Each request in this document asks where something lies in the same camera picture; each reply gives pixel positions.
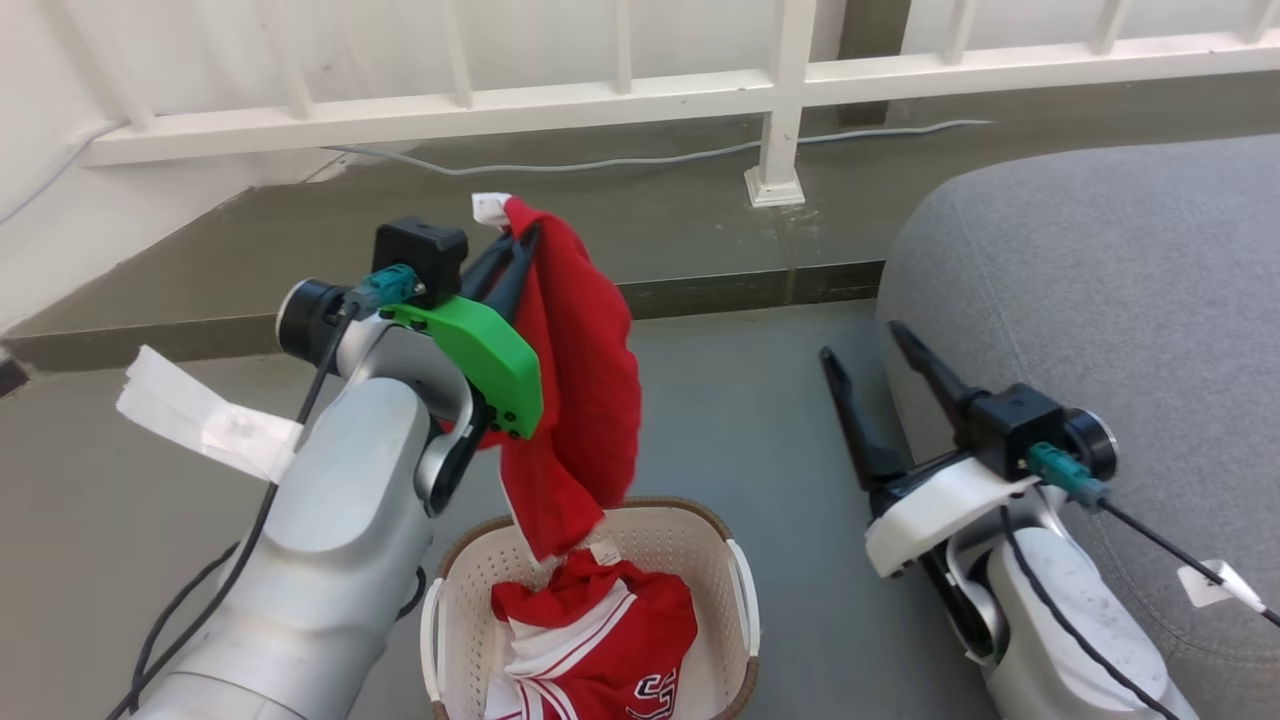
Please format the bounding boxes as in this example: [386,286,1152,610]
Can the red and white jersey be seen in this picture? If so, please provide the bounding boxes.
[485,546,699,720]

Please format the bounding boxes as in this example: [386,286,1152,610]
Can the black camera cable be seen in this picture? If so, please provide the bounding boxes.
[1098,498,1280,629]
[105,296,363,720]

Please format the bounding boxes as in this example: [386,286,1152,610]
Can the white railing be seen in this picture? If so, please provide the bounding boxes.
[40,0,1280,209]

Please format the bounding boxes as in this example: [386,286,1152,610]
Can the teal camera connector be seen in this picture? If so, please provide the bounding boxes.
[1025,442,1112,510]
[346,264,418,313]

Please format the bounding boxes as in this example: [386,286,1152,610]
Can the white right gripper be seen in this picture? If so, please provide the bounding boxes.
[819,321,1042,580]

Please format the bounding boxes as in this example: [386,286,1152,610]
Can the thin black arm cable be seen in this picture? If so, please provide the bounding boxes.
[130,543,242,701]
[999,505,1183,720]

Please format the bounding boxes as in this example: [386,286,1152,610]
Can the white tape on left cable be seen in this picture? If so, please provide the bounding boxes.
[115,345,303,485]

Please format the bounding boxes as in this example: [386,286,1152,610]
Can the black right camera cable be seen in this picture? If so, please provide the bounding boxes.
[1098,498,1280,629]

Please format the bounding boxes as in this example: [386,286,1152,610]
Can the teal left camera connector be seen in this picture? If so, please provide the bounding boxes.
[346,264,418,313]

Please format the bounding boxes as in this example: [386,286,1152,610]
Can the white perforated laundry basket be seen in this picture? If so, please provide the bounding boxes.
[420,497,762,720]

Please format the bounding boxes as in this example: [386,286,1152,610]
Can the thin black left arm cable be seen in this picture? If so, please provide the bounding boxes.
[130,543,242,701]

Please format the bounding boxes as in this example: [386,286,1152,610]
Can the white tag on right cable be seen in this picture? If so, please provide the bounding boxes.
[1177,559,1267,614]

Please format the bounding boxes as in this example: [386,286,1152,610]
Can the pale cable along wall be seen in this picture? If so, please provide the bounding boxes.
[0,120,133,227]

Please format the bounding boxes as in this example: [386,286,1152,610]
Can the grey fabric sofa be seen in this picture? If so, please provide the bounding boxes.
[876,134,1280,720]

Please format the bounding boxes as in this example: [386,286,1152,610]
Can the black left camera cable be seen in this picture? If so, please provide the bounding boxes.
[105,296,363,720]

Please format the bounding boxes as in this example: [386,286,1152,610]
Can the teal right camera connector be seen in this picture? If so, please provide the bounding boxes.
[1025,442,1112,510]

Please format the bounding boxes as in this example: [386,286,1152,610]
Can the plain red garment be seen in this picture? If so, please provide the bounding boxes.
[440,192,643,564]

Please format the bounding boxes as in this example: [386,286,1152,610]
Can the grey floor cable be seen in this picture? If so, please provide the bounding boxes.
[324,119,993,177]

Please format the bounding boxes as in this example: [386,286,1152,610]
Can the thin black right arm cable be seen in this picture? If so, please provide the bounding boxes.
[999,505,1183,720]

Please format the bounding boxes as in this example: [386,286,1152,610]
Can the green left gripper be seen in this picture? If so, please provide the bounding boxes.
[384,224,545,442]

